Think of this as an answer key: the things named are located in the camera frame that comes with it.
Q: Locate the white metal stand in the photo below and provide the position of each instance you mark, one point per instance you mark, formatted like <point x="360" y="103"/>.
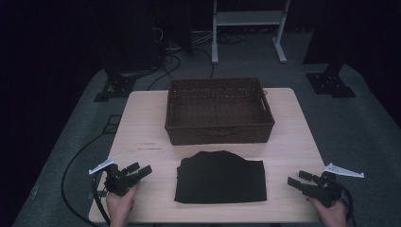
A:
<point x="249" y="18"/>

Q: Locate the black stand base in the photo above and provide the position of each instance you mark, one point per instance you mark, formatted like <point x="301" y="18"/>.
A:
<point x="116" y="86"/>
<point x="331" y="84"/>

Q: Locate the black folded cloth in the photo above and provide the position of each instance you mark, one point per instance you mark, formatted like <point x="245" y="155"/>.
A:
<point x="220" y="179"/>

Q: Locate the brown woven basket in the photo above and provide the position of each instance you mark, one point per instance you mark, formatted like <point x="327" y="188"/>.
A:
<point x="217" y="110"/>

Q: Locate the person's right hand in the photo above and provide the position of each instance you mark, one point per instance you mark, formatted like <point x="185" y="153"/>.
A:
<point x="331" y="216"/>

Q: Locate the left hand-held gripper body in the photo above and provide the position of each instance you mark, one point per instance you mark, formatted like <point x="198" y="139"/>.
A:
<point x="118" y="184"/>

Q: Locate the person's left hand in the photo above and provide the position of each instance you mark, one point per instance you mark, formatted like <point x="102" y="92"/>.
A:
<point x="119" y="206"/>

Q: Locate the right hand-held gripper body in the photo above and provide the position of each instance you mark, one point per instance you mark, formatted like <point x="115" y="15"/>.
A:
<point x="324" y="190"/>

